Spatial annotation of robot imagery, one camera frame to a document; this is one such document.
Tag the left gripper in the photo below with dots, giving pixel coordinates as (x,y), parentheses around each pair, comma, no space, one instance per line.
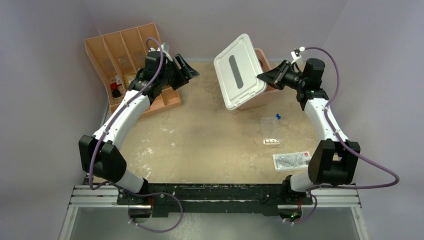
(184,74)

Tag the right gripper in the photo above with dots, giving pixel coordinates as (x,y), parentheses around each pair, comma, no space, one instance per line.
(276,76)

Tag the white plastic lid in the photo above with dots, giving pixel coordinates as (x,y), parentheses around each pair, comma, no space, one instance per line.
(236,68)

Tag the white test tube rack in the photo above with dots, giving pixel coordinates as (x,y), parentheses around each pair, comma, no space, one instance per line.
(269,131)

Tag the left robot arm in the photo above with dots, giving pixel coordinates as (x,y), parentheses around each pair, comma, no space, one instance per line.
(100,152)

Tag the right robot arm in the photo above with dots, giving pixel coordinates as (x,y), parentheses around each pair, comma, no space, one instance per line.
(334,161)

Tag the pink plastic bin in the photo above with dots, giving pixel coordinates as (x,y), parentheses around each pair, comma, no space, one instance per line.
(260,97)

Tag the white box in organizer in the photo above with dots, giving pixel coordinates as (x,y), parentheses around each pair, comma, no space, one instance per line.
(129,78)

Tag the peach file organizer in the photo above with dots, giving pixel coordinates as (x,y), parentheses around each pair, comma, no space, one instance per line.
(120,53)

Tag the red black bottle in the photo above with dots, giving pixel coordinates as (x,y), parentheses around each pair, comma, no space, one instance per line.
(115,92)

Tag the white labelled package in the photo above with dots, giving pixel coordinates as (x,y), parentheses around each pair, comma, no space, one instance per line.
(291,161)

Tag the black mounting base rail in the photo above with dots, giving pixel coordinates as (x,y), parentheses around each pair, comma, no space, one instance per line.
(268,199)

